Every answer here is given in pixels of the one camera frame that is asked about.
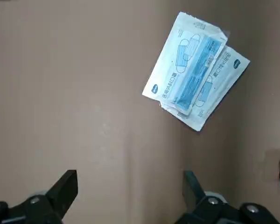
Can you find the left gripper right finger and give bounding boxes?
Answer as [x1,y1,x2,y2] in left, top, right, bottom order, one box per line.
[174,170,280,224]

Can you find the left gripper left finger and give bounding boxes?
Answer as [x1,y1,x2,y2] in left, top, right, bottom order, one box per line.
[0,169,78,224]

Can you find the blue white mask packet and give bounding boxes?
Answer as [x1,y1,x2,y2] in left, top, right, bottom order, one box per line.
[160,45,251,133]
[141,11,230,117]

